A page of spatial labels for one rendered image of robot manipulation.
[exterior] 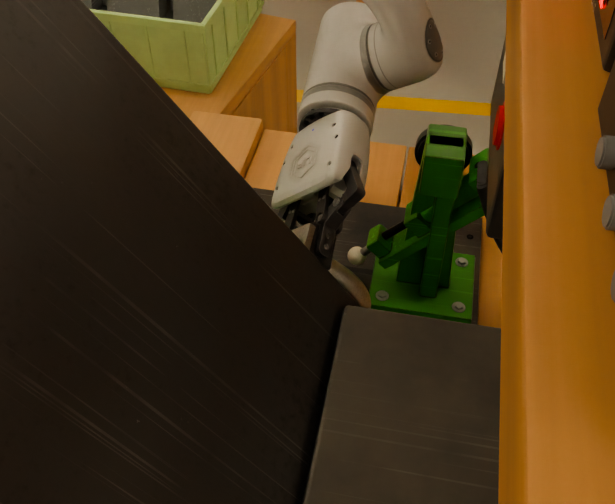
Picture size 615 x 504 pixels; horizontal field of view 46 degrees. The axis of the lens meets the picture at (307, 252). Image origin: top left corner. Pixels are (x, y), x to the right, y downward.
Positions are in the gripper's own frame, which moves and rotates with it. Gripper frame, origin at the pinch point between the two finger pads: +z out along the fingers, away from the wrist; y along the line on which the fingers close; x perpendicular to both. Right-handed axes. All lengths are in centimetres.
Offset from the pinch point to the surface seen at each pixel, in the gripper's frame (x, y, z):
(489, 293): 42.9, -10.2, -17.5
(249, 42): 23, -73, -92
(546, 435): -21, 41, 28
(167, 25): 0, -65, -74
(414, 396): 2.0, 14.8, 15.9
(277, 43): 28, -69, -93
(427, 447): 2.2, 16.5, 19.9
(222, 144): 12, -48, -42
